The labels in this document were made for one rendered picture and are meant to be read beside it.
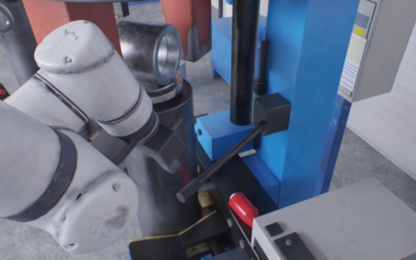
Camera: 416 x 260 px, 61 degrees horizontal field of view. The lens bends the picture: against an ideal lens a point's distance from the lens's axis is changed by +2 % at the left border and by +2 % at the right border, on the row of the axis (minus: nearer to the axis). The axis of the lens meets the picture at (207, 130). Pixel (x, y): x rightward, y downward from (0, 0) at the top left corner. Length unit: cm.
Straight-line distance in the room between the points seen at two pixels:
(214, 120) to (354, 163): 194
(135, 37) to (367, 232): 74
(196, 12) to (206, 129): 47
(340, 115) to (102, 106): 134
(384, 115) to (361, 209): 211
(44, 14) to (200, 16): 44
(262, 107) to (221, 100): 265
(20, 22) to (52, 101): 168
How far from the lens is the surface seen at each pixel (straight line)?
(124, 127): 53
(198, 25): 99
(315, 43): 99
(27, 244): 267
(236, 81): 120
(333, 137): 177
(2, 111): 30
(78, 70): 45
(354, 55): 145
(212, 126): 128
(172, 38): 91
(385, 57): 150
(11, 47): 219
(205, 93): 379
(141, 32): 84
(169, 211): 110
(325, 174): 192
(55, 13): 67
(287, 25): 101
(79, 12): 66
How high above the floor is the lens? 194
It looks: 37 degrees down
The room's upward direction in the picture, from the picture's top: 2 degrees counter-clockwise
